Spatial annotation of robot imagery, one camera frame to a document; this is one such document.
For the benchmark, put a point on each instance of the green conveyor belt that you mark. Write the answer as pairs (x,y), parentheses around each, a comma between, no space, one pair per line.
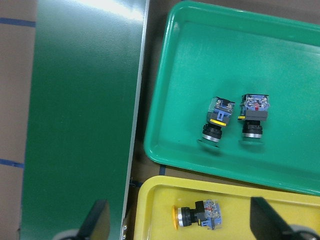
(85,86)

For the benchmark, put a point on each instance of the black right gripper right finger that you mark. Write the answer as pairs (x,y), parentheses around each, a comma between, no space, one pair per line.
(266,224)

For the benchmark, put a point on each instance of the yellow push button switch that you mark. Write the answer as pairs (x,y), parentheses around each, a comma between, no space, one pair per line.
(207,213)

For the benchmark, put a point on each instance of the green button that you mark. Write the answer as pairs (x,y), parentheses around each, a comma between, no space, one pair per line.
(218,117)

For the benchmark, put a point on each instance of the yellow plastic tray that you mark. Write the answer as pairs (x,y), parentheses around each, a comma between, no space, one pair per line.
(160,194)

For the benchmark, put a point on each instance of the green plastic tray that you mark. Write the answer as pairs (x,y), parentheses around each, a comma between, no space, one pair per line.
(212,51)

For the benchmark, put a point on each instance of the green push button switch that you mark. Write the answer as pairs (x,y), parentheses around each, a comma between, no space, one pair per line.
(253,111)

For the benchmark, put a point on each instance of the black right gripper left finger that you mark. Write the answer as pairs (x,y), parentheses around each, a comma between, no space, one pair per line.
(96,225)

